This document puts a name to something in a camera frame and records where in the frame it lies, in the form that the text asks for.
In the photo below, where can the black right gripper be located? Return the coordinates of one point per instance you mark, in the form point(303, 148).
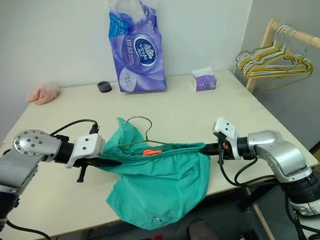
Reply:
point(226, 151)

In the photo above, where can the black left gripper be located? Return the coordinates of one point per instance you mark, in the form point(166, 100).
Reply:
point(87, 162)

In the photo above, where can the green shorts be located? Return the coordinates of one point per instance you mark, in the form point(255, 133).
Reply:
point(162, 182)

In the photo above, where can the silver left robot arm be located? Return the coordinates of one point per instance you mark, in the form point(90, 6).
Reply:
point(27, 152)

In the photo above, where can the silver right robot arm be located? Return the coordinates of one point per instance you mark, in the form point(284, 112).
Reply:
point(285, 157)

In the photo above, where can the small purple tissue box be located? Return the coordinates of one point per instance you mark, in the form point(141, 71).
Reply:
point(205, 82)

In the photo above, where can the black round cap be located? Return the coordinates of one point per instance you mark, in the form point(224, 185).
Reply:
point(104, 87)

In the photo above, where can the dark rounded shape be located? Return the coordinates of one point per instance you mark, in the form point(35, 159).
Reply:
point(201, 230)

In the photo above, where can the pink cloth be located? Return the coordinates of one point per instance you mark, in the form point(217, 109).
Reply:
point(43, 95)

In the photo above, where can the bundle of hangers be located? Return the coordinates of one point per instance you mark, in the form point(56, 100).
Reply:
point(270, 65)

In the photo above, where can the large purple tissue pack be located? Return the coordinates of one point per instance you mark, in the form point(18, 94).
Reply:
point(140, 55)

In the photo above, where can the wooden clothes rack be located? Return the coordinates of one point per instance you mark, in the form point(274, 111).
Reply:
point(265, 40)

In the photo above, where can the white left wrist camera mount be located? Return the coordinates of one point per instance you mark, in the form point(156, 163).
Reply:
point(87, 146)

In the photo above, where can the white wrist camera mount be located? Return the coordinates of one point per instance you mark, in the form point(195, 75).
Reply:
point(87, 146)
point(226, 130)

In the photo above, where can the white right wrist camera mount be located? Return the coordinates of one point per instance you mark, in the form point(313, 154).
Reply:
point(226, 130)

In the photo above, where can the black table frame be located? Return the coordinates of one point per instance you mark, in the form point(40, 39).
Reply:
point(250, 197)

